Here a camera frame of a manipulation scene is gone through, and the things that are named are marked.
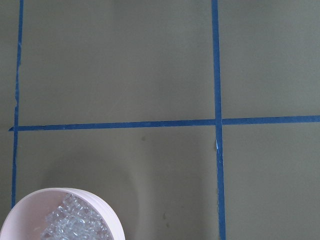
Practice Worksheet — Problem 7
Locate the clear ice cubes pile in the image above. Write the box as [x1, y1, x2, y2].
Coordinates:
[40, 193, 113, 240]

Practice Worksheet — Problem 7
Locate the pink plastic bowl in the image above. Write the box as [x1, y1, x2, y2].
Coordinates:
[0, 187, 126, 240]

